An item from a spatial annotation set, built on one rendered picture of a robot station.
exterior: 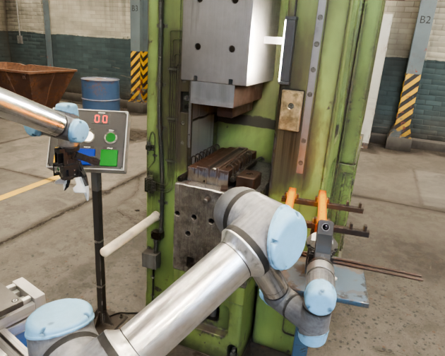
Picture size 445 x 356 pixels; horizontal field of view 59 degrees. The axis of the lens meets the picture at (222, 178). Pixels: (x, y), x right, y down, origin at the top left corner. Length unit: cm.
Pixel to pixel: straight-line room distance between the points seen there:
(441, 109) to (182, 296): 705
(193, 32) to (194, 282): 121
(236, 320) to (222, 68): 117
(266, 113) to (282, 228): 145
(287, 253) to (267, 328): 148
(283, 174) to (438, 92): 589
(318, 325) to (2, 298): 86
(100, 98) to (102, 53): 333
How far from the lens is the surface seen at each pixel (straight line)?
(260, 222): 74
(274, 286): 107
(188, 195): 177
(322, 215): 142
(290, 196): 154
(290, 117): 172
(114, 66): 929
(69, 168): 152
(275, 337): 223
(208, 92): 170
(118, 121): 187
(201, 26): 170
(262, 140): 215
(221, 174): 174
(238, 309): 196
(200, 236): 183
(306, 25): 172
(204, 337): 214
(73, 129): 130
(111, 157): 182
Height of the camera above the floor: 153
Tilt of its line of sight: 19 degrees down
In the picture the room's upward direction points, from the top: 4 degrees clockwise
